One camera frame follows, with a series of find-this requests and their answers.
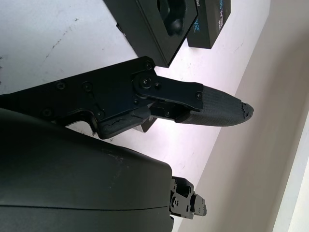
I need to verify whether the black RealSense box lid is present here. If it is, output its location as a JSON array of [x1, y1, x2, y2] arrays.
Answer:
[[187, 0, 231, 50]]

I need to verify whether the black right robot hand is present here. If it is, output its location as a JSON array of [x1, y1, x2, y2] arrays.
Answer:
[[0, 56, 254, 232]]

